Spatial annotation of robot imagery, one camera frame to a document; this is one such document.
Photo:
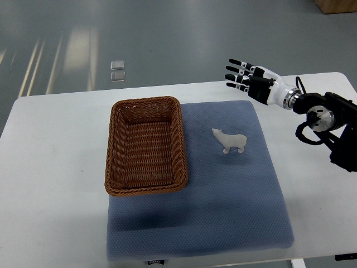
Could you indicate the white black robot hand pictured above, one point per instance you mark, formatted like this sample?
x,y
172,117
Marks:
x,y
261,84

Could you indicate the white bear figurine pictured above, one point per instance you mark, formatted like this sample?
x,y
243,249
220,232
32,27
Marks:
x,y
238,141

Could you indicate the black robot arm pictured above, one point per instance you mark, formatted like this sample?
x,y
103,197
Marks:
x,y
330,120

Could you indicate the brown wicker basket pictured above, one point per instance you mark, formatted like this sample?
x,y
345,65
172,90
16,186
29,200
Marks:
x,y
146,151

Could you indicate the brown wooden box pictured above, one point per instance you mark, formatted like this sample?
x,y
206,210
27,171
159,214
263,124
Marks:
x,y
328,7

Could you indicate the blue quilted mat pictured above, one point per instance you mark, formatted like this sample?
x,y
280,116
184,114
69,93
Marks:
x,y
232,202

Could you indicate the lower clear floor plate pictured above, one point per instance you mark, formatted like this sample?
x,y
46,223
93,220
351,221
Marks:
x,y
117,76

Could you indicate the clear floor plate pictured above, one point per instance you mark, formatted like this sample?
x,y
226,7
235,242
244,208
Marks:
x,y
117,76
117,65

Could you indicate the upper clear floor plate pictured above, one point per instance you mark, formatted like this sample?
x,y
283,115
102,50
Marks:
x,y
117,65

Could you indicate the black table control panel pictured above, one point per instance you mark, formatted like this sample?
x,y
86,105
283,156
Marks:
x,y
348,256

